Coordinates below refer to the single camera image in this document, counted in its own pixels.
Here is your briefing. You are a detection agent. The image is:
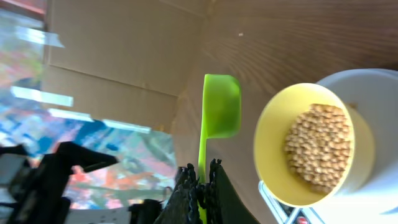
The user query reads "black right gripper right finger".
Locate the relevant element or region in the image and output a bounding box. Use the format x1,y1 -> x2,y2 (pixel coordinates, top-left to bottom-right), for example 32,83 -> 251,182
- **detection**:
198,159 -> 259,224

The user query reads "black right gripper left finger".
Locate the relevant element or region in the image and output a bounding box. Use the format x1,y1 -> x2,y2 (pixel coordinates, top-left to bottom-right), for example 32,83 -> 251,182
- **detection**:
154,163 -> 199,224

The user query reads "green plastic scoop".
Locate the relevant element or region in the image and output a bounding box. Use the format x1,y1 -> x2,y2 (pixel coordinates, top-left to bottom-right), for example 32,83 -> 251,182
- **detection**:
197,73 -> 243,224

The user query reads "yellow plastic bowl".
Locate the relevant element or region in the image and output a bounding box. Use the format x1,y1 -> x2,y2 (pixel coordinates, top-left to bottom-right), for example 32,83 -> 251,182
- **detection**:
254,83 -> 354,207

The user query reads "white digital kitchen scale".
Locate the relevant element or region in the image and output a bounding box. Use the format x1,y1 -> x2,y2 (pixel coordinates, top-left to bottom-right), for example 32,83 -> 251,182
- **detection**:
254,68 -> 397,223

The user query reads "brown cardboard side panel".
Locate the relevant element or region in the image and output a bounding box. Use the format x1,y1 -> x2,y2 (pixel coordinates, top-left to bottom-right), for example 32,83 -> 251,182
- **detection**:
42,0 -> 209,131

